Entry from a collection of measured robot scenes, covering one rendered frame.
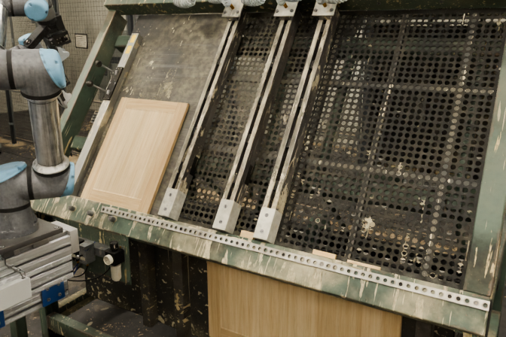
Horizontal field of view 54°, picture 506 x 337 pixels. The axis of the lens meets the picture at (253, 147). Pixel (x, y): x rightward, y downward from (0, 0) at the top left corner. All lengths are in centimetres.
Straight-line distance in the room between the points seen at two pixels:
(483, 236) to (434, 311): 29
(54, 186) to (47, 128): 22
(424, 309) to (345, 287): 26
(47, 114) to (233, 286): 118
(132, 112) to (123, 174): 34
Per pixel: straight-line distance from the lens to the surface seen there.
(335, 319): 217
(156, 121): 250
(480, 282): 175
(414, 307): 175
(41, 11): 190
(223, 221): 202
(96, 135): 269
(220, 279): 239
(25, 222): 184
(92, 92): 297
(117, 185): 248
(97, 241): 247
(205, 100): 233
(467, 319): 173
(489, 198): 181
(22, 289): 177
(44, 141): 170
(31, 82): 157
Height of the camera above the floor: 171
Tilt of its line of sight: 14 degrees down
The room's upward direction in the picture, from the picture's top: straight up
